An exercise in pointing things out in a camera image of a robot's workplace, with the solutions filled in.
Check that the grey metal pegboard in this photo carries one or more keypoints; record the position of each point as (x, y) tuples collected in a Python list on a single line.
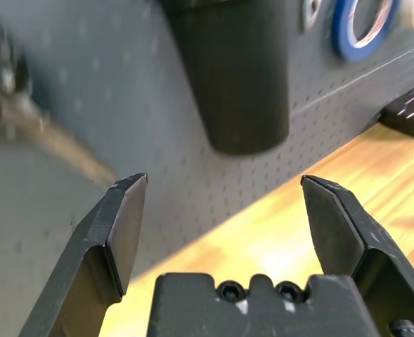
[(122, 87)]

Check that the blue tape roll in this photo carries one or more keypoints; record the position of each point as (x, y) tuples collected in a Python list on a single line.
[(347, 49)]

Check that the black plastic cup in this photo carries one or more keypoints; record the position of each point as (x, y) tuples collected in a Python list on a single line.
[(234, 87)]

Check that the black tool case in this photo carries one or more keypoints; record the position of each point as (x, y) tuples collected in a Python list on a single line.
[(410, 116)]

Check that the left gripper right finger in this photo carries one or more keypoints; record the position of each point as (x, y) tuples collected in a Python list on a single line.
[(347, 231)]

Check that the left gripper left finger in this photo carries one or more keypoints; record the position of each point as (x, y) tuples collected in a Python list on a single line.
[(97, 252)]

